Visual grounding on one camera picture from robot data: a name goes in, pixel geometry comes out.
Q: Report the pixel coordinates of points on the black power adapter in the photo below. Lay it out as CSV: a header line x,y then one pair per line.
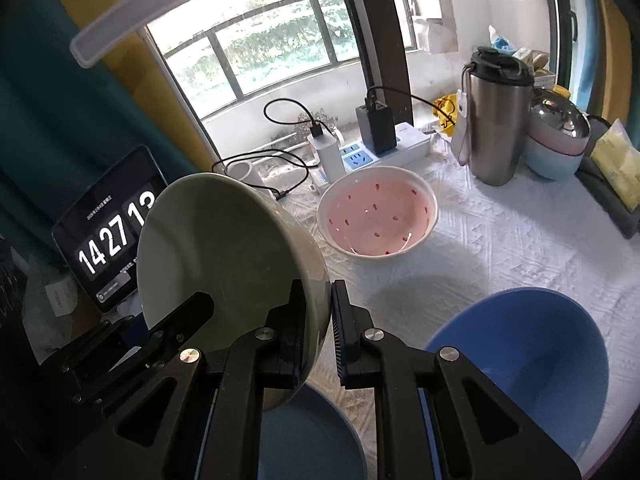
x,y
377,130

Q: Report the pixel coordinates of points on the stainless steel tumbler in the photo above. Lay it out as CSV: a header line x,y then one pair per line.
x,y
500,125

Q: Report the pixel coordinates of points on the yellow curtain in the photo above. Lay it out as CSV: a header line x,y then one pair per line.
x,y
150,85

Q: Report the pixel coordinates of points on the yellow packet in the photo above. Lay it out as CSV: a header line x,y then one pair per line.
x,y
617,160

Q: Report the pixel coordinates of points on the stainless steel bowl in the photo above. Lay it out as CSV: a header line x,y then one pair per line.
x,y
560,115

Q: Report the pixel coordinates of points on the pink strainer basket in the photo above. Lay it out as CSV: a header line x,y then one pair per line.
x,y
375,215

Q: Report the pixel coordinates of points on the black tablet with clock display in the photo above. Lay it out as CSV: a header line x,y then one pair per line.
x,y
105,240

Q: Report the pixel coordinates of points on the large blue bowl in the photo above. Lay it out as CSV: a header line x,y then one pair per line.
x,y
525,360

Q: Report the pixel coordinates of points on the teal curtain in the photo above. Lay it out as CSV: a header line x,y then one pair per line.
x,y
60,110

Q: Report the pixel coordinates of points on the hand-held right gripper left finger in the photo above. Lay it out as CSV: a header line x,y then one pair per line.
x,y
295,355

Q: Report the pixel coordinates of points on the white box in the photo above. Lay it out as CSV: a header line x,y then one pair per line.
x,y
435,35

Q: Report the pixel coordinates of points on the pink colander bowl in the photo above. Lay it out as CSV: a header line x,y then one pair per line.
x,y
350,252

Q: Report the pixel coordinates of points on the white power strip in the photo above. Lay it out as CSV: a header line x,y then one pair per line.
x,y
410,142

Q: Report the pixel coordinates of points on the blue plate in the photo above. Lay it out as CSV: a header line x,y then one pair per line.
x,y
310,440

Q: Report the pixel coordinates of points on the light blue bowl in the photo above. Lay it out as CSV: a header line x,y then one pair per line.
x,y
550,165

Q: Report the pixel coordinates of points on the pale green bowl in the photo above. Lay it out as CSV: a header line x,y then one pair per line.
x,y
225,260

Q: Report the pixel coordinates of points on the dark window frame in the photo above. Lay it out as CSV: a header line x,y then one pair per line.
x,y
370,35

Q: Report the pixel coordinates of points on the white textured cloth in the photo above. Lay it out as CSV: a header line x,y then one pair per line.
x,y
500,240

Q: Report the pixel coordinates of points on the yellow printed bag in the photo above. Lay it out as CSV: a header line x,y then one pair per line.
x,y
445,110

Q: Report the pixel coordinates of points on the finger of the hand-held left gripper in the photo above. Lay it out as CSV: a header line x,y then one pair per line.
x,y
185,315

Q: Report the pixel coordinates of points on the white desk lamp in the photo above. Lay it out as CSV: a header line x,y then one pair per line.
x,y
135,15

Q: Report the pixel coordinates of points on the white charger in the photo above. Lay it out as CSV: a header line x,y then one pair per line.
x,y
325,155

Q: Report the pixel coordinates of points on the dark grey cloth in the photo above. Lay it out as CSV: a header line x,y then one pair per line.
x,y
610,205

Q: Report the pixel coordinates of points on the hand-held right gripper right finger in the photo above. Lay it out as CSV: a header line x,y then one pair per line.
x,y
340,330

